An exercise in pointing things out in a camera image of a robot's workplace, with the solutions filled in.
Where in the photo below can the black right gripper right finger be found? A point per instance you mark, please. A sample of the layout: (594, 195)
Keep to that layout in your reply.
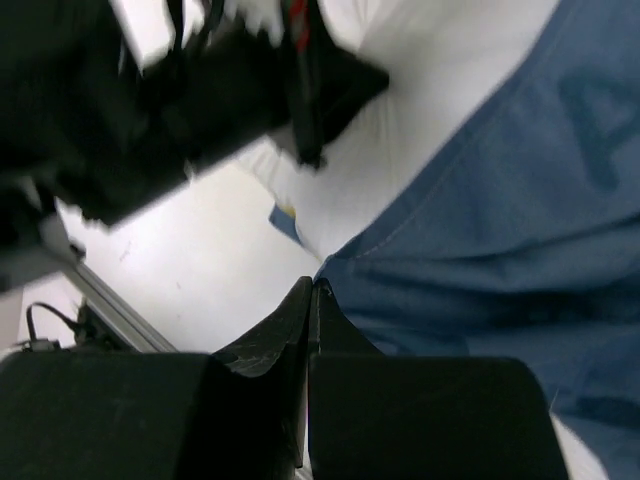
(373, 416)

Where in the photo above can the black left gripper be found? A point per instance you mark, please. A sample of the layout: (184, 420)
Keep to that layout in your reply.
(89, 126)

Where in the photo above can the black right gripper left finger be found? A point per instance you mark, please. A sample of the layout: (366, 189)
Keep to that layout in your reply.
(89, 412)

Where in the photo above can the blue cartoon print pillowcase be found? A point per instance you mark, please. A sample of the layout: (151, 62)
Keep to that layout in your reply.
(520, 237)

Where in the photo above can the aluminium table rail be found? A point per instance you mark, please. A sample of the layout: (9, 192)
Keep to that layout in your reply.
(118, 316)

